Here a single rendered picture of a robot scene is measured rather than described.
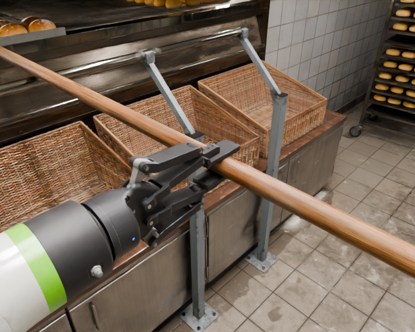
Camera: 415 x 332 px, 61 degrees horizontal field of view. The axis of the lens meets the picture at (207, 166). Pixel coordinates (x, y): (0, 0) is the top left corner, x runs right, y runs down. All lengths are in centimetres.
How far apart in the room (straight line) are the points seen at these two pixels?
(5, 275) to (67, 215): 7
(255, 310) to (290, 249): 45
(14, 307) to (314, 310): 162
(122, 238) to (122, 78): 125
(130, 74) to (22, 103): 46
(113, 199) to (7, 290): 13
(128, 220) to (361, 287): 173
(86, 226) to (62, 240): 3
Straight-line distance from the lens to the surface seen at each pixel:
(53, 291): 37
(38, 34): 142
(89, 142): 152
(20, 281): 35
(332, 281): 200
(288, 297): 188
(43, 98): 145
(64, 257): 36
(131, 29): 160
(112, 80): 157
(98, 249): 37
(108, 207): 39
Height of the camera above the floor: 147
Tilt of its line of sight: 33 degrees down
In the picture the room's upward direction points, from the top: straight up
